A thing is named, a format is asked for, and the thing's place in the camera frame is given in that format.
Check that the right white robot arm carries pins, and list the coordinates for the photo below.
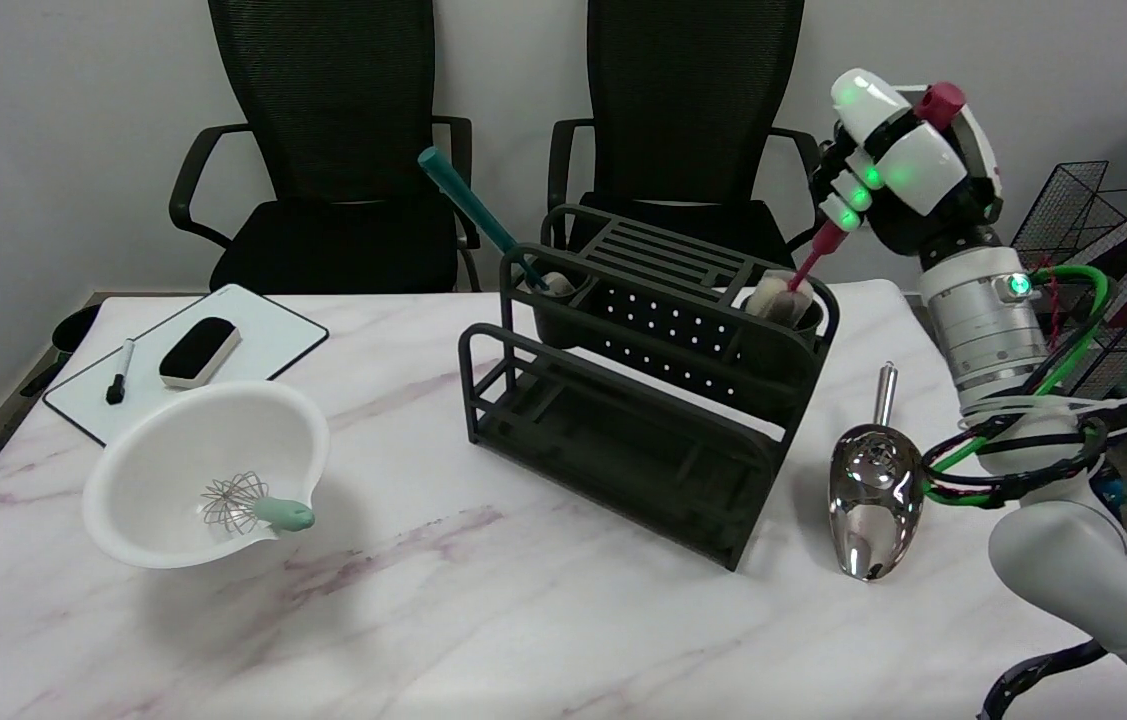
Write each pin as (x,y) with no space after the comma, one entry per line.
(983,330)

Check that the pink sponge bottle brush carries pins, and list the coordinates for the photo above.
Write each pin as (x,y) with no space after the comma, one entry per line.
(813,258)

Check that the black whiteboard eraser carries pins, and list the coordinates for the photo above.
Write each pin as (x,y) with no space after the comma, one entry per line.
(198,352)

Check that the white plastic mixing bowl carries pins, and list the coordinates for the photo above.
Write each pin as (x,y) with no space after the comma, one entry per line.
(173,440)

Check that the teal sponge bottle brush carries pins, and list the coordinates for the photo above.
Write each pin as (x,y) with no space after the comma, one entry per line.
(473,205)

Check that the black round floor object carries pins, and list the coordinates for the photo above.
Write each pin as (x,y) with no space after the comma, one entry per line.
(73,328)

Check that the small white whiteboard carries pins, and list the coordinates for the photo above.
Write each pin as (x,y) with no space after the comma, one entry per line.
(268,335)

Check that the black whiteboard marker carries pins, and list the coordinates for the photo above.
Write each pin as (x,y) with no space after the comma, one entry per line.
(120,375)

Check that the shiny metal scoop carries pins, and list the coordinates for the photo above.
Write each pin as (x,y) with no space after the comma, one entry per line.
(858,500)

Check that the dark utensil cup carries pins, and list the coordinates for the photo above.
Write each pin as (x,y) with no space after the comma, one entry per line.
(558,320)
(773,355)

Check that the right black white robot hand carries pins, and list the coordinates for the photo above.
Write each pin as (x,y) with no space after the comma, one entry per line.
(933,190)

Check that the dark green dish rack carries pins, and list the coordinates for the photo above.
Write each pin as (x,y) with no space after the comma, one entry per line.
(613,440)

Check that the black mesh office chair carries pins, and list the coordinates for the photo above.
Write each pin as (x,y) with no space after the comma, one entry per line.
(693,110)
(333,230)

